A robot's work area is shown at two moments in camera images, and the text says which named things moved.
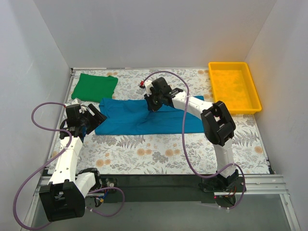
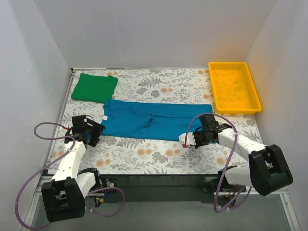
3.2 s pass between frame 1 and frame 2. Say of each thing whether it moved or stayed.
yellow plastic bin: stayed
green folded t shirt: stayed
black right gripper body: moved
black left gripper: moved
